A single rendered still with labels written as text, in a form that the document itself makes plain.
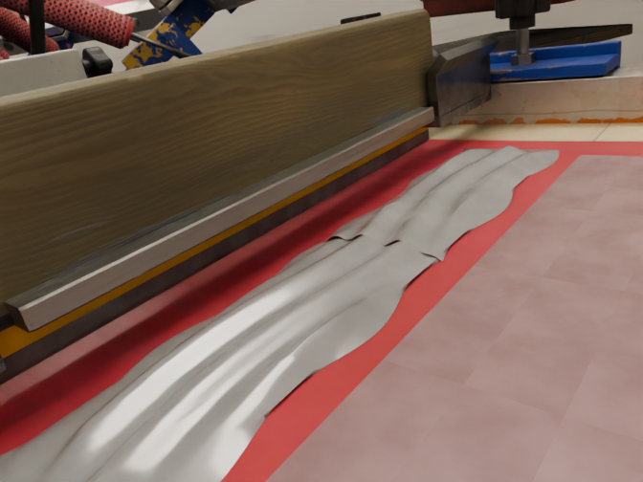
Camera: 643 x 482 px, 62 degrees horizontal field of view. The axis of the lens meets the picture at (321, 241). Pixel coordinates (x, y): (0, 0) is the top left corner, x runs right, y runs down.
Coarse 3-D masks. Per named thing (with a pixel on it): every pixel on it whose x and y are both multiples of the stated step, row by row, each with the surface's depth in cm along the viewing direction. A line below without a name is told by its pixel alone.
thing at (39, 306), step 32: (384, 128) 34; (416, 128) 36; (320, 160) 29; (352, 160) 31; (256, 192) 26; (288, 192) 27; (192, 224) 23; (224, 224) 24; (128, 256) 21; (160, 256) 22; (32, 288) 19; (64, 288) 19; (96, 288) 20; (32, 320) 18
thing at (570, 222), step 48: (432, 144) 44; (480, 144) 41; (528, 144) 39; (576, 144) 37; (624, 144) 36; (384, 192) 35; (528, 192) 31; (576, 192) 29; (624, 192) 28; (480, 240) 26; (528, 240) 25; (576, 240) 24; (624, 240) 24; (624, 288) 20
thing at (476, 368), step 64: (256, 256) 29; (128, 320) 24; (192, 320) 23; (448, 320) 20; (512, 320) 19; (576, 320) 19; (640, 320) 18; (64, 384) 20; (320, 384) 18; (384, 384) 17; (448, 384) 17; (512, 384) 16; (576, 384) 16; (640, 384) 15; (0, 448) 18; (256, 448) 16; (320, 448) 15; (384, 448) 15; (448, 448) 14; (512, 448) 14; (576, 448) 14; (640, 448) 13
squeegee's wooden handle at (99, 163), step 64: (192, 64) 24; (256, 64) 26; (320, 64) 30; (384, 64) 35; (0, 128) 18; (64, 128) 20; (128, 128) 22; (192, 128) 24; (256, 128) 27; (320, 128) 31; (0, 192) 18; (64, 192) 20; (128, 192) 22; (192, 192) 24; (0, 256) 18; (64, 256) 20; (0, 320) 19
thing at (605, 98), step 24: (624, 72) 40; (504, 96) 45; (528, 96) 44; (552, 96) 43; (576, 96) 42; (600, 96) 41; (624, 96) 40; (456, 120) 49; (480, 120) 47; (504, 120) 46; (528, 120) 45; (552, 120) 44; (576, 120) 42; (600, 120) 41; (624, 120) 40
